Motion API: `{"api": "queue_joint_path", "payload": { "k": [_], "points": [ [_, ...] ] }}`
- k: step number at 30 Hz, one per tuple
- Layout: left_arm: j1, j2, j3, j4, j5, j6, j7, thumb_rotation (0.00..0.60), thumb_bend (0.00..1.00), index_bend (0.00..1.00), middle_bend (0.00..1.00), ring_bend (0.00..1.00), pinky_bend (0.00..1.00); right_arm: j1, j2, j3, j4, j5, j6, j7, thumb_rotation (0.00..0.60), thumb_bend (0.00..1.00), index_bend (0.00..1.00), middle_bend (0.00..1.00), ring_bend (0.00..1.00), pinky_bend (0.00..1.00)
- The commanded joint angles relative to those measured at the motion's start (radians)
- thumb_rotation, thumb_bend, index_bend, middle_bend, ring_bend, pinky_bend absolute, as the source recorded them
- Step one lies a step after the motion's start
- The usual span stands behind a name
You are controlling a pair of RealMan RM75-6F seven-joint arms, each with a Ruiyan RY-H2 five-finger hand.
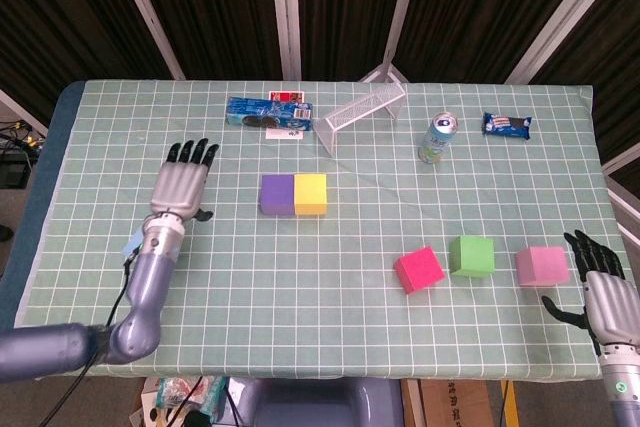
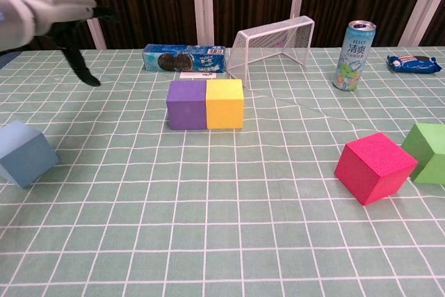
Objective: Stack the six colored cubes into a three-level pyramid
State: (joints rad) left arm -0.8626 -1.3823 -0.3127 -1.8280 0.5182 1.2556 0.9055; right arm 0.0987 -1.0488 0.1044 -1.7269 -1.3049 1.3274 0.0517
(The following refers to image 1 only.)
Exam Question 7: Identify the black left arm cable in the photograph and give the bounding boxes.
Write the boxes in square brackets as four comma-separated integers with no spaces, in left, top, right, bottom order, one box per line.
[37,245,147,427]

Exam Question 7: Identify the white wire mesh basket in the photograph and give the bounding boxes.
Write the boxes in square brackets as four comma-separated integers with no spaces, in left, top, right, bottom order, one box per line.
[313,82,407,157]

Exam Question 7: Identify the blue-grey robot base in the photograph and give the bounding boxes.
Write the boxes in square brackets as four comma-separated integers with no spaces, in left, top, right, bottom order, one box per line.
[219,376,405,427]

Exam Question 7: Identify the brown cardboard box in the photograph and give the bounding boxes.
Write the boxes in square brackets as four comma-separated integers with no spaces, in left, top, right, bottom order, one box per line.
[402,379,519,427]

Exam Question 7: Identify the green checked tablecloth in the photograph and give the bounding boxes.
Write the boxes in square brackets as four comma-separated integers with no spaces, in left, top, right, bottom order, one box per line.
[13,79,624,381]

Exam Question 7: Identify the purple foam cube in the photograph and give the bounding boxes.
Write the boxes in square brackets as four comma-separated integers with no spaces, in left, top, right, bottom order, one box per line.
[259,174,297,217]

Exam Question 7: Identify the blue snack packet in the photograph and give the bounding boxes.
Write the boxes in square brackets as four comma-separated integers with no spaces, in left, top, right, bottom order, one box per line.
[481,112,533,140]

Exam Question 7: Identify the magenta foam cube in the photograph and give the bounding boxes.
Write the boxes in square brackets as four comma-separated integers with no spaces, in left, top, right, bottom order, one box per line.
[392,246,446,295]

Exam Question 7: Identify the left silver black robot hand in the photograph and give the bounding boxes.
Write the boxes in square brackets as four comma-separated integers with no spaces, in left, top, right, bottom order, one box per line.
[149,138,221,223]

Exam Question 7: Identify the yellow foam cube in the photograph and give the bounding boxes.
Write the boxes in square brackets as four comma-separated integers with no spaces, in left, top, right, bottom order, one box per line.
[293,173,329,217]

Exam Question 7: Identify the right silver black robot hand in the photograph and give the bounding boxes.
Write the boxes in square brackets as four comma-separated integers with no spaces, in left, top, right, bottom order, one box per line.
[542,229,640,346]

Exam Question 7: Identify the light blue foam cube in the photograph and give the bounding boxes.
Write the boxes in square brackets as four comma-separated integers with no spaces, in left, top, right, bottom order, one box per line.
[123,226,146,256]

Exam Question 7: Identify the tangled floor cables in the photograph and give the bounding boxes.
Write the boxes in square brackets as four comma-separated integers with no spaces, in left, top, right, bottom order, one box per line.
[0,119,49,154]

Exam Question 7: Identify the light blue drink can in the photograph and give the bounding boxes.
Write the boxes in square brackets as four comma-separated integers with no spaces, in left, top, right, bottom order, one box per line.
[418,112,459,165]

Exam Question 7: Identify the dark pleated curtain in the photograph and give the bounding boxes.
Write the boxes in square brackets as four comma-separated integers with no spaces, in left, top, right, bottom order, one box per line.
[0,0,640,188]

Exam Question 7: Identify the blue cookie box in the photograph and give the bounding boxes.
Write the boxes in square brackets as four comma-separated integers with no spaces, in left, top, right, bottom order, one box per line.
[226,97,315,132]

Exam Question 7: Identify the green foam cube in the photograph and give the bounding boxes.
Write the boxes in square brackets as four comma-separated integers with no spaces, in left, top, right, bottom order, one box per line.
[448,235,496,279]

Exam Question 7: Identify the black equipment box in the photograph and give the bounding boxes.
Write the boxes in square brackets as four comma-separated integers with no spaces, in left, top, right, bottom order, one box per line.
[0,155,39,189]

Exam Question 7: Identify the light pink foam cube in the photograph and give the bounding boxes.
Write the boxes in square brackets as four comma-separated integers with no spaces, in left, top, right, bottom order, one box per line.
[514,246,571,288]

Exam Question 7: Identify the white frame bar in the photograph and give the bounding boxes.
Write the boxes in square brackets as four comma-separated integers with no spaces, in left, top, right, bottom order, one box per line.
[602,143,640,173]
[0,89,50,137]
[607,186,640,243]

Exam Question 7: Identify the teal snack bag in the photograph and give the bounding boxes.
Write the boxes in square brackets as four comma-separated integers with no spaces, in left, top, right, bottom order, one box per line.
[155,376,227,421]

